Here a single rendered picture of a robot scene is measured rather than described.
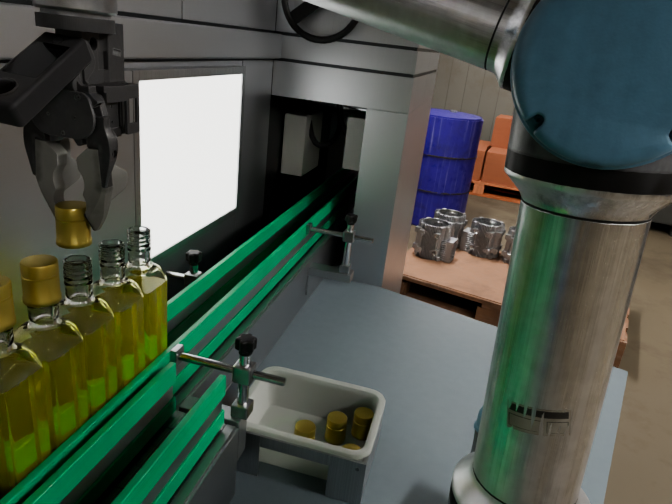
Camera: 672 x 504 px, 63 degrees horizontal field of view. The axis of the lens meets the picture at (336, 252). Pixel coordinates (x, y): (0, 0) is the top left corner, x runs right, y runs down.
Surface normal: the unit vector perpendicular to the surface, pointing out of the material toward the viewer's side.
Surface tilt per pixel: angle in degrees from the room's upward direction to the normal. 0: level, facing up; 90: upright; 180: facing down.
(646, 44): 82
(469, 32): 106
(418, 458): 0
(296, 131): 90
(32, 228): 90
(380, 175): 90
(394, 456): 0
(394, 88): 90
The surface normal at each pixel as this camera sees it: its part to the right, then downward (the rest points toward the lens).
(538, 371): -0.55, 0.24
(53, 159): -0.23, 0.33
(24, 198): 0.96, 0.19
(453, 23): -0.49, 0.51
